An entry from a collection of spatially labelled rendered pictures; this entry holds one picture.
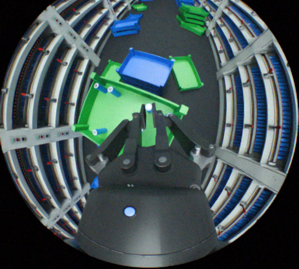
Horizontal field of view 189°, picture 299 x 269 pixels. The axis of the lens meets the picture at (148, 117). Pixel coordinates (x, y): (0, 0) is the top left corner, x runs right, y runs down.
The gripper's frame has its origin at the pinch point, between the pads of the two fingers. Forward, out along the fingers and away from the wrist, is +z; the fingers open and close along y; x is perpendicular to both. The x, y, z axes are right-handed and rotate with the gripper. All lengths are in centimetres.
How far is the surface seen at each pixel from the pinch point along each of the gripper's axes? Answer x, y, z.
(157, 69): 13.5, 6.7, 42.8
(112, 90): 6.0, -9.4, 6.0
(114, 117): -3.1, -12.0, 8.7
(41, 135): -4, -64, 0
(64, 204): -63, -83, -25
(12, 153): -1, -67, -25
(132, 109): -1.2, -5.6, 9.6
